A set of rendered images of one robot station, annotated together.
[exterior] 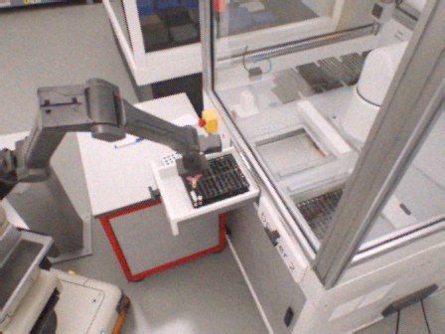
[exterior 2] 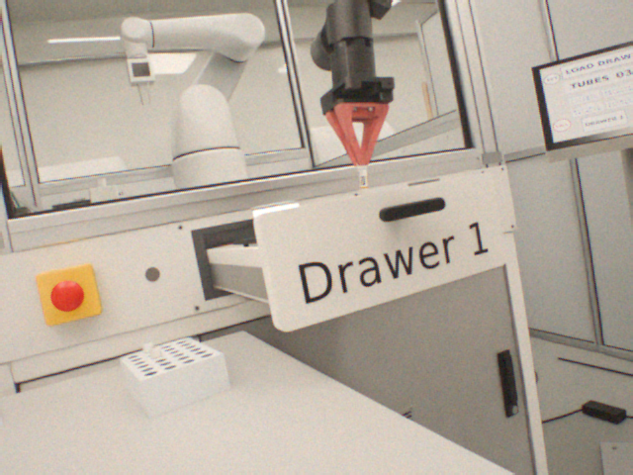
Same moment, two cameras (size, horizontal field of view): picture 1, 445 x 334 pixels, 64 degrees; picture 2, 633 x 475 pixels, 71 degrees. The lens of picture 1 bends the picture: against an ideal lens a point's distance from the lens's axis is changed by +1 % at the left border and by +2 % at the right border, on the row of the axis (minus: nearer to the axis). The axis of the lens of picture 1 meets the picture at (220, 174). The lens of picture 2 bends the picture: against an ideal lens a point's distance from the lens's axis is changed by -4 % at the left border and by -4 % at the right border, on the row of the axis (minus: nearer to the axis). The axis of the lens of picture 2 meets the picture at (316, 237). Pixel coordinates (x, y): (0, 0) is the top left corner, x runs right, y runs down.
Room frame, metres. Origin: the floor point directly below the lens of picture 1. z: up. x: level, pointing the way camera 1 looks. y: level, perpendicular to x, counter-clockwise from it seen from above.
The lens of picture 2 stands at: (0.90, 0.69, 0.92)
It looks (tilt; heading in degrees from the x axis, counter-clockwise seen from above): 3 degrees down; 267
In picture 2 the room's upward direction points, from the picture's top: 11 degrees counter-clockwise
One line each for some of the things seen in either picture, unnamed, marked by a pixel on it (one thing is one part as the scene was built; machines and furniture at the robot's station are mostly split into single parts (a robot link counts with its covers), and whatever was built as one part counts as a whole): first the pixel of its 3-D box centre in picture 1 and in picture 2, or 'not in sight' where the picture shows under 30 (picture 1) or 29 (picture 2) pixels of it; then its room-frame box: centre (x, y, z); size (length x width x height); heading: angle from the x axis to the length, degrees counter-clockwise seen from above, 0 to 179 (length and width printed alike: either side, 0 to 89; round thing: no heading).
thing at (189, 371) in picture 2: (177, 161); (171, 372); (1.06, 0.19, 0.78); 0.12 x 0.08 x 0.04; 119
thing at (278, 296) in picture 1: (327, 212); (272, 415); (1.04, -0.55, 0.40); 1.03 x 0.95 x 0.80; 22
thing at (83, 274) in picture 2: (209, 120); (69, 293); (1.21, 0.05, 0.88); 0.07 x 0.05 x 0.07; 22
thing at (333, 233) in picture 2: (163, 196); (396, 242); (0.79, 0.21, 0.87); 0.29 x 0.02 x 0.11; 22
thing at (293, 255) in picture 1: (279, 237); not in sight; (0.62, -0.20, 0.87); 0.29 x 0.02 x 0.11; 22
